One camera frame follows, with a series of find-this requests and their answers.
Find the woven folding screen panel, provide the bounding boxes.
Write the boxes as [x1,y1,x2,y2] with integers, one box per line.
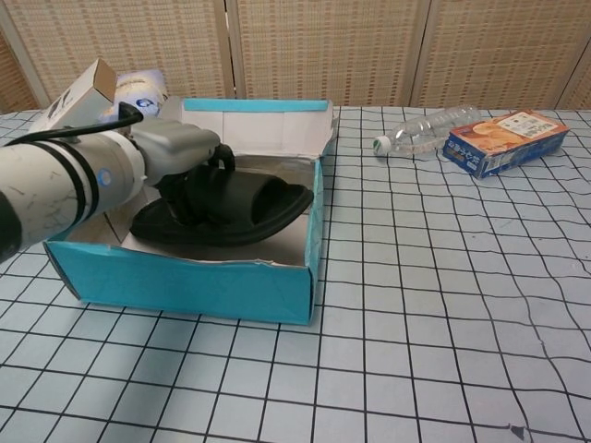
[233,0,433,107]
[0,0,235,112]
[0,27,41,115]
[413,0,591,111]

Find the lavender tissue pack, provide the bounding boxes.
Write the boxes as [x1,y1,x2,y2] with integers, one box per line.
[99,68,168,125]

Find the white cardboard carton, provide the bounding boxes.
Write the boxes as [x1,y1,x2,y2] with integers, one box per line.
[27,58,118,136]

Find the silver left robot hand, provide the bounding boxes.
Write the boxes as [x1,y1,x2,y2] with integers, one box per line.
[130,117,237,227]

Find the clear plastic bottle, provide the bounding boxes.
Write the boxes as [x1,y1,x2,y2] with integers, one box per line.
[372,104,481,161]

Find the black rubber slipper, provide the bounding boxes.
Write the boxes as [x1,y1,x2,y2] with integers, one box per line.
[130,154,314,250]

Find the light blue checkered tablecloth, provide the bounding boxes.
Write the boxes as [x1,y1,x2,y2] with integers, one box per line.
[0,104,591,443]

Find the orange and blue snack box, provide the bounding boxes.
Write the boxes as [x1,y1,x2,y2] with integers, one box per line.
[441,109,571,180]

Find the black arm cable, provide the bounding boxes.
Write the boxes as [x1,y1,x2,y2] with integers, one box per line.
[3,102,143,148]

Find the teal cardboard shoe box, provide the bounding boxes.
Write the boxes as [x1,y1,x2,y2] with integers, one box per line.
[43,97,341,327]

